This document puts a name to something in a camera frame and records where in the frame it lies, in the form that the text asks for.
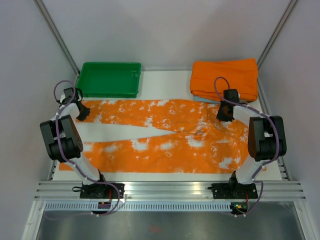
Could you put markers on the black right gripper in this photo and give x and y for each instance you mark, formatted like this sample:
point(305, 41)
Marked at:
point(220, 116)

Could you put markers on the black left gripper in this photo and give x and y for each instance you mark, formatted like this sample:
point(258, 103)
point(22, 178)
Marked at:
point(86, 113)

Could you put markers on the orange white tie-dye trousers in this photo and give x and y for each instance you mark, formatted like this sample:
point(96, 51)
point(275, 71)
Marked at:
point(196, 141)

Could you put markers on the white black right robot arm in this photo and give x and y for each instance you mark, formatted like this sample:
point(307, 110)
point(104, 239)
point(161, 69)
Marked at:
point(266, 141)

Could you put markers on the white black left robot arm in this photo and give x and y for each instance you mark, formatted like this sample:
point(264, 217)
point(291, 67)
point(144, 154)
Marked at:
point(63, 142)

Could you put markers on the folded plain orange trousers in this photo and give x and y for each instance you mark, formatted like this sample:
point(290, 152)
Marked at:
point(209, 79)

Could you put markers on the folded light blue cloth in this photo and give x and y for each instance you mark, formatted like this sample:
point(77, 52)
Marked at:
point(201, 99)

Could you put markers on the green plastic tray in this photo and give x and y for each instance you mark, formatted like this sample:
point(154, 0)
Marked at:
point(109, 79)

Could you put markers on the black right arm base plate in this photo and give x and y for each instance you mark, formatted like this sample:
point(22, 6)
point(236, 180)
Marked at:
point(223, 191)

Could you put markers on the aluminium mounting rail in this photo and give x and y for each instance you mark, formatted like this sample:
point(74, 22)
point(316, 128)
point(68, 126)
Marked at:
point(169, 191)

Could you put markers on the white slotted cable duct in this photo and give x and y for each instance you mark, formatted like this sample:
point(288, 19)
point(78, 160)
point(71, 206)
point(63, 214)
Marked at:
point(140, 206)

